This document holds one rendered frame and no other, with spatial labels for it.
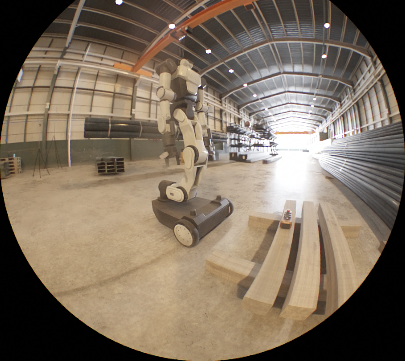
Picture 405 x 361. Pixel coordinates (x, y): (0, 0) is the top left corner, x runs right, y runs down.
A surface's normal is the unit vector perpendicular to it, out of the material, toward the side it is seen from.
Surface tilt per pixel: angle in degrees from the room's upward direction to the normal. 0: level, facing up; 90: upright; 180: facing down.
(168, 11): 171
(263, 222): 90
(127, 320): 0
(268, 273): 0
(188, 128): 115
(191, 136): 90
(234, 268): 0
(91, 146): 90
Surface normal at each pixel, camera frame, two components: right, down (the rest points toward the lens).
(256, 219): -0.62, 0.06
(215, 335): -0.02, -1.00
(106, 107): 0.78, 0.03
